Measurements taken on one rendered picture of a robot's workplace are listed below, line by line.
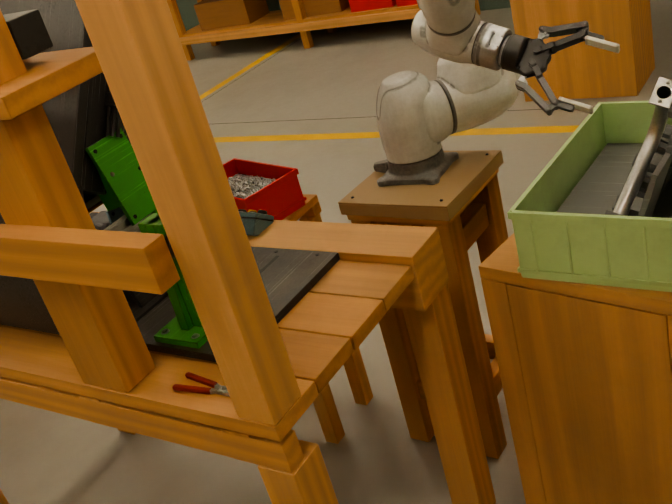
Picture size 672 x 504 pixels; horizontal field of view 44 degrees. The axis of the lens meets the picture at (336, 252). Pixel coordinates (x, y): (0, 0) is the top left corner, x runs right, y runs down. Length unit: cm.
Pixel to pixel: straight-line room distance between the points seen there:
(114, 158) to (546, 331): 110
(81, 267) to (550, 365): 112
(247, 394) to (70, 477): 176
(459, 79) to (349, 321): 80
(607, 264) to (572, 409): 45
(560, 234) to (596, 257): 9
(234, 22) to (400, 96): 619
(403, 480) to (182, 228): 148
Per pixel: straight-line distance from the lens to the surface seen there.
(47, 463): 336
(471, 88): 226
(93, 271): 151
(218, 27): 846
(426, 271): 195
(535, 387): 216
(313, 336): 174
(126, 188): 207
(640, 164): 184
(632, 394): 201
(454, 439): 227
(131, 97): 130
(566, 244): 185
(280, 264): 201
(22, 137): 159
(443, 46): 182
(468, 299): 232
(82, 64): 157
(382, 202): 220
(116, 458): 320
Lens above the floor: 180
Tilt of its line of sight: 27 degrees down
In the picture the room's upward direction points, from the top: 16 degrees counter-clockwise
